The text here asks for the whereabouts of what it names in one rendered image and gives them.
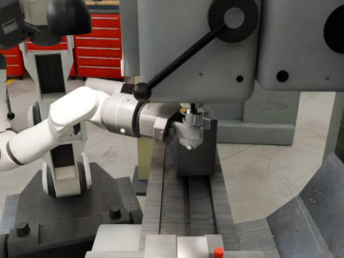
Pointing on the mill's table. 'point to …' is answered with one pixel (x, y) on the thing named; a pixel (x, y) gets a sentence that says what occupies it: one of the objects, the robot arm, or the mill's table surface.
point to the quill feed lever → (141, 88)
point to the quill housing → (157, 67)
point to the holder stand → (184, 165)
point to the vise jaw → (160, 246)
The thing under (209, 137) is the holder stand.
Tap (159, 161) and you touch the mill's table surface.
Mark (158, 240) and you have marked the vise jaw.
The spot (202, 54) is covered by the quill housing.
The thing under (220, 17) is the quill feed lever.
